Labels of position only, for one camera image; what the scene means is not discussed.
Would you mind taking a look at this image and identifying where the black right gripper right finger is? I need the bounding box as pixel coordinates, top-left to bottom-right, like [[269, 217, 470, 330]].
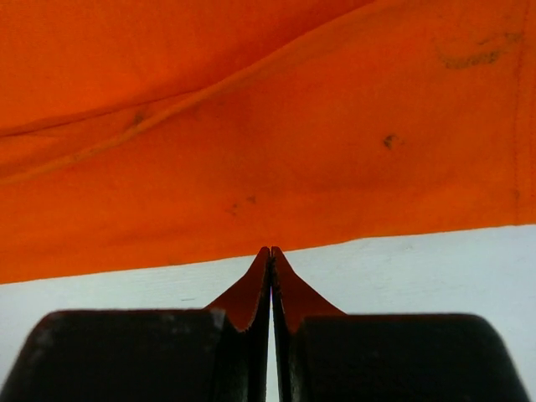
[[271, 247, 528, 401]]

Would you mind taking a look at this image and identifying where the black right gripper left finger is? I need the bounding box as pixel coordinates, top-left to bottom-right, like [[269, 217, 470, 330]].
[[1, 247, 271, 401]]

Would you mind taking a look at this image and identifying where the orange t shirt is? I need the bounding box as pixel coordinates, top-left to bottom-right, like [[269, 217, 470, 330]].
[[1, 1, 535, 283]]

